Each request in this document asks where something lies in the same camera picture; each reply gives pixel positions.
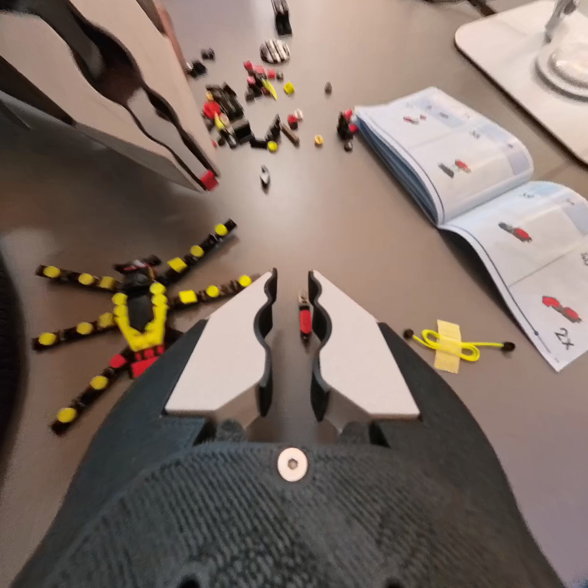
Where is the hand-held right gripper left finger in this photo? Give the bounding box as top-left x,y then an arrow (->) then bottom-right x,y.
164,268 -> 279,429

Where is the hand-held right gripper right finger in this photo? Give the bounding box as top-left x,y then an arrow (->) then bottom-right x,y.
307,269 -> 421,432

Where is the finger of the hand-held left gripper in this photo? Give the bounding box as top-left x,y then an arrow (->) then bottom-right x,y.
69,0 -> 221,180
0,0 -> 206,192

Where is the black and red lego assembly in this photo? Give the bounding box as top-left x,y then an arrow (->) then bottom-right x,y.
297,289 -> 314,341

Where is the black and yellow lego spider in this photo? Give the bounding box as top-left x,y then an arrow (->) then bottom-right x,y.
31,220 -> 254,436

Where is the pile of loose lego parts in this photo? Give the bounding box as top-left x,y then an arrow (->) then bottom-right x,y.
185,0 -> 358,154

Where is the lego instruction booklet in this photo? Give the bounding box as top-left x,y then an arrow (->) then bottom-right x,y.
353,86 -> 588,373

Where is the pale yellow tape strip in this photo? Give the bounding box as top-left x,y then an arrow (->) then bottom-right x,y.
434,319 -> 461,374

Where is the white flat stand base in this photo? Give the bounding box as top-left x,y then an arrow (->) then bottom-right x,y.
454,0 -> 588,164

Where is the clear round glass object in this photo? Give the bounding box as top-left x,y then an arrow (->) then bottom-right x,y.
534,0 -> 588,99

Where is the yellow cord with black ends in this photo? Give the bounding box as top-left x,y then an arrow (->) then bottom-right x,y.
403,328 -> 515,364

